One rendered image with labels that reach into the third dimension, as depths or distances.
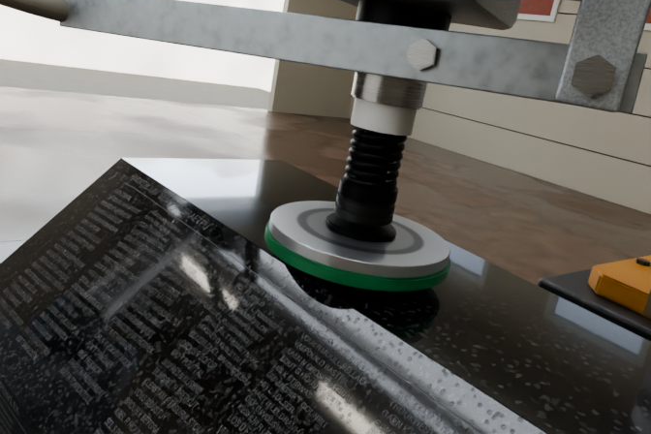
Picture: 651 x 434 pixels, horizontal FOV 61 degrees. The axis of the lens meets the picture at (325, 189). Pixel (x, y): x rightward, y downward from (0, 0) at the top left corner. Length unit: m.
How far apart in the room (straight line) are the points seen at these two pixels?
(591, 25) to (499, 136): 7.27
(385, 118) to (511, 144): 7.08
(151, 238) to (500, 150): 7.10
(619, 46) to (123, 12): 0.55
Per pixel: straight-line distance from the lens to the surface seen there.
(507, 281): 0.76
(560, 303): 0.74
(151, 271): 0.77
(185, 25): 0.70
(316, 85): 9.20
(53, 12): 0.83
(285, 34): 0.62
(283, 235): 0.60
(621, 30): 0.51
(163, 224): 0.82
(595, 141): 7.15
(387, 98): 0.59
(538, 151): 7.46
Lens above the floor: 1.09
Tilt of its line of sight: 14 degrees down
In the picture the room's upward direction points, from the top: 10 degrees clockwise
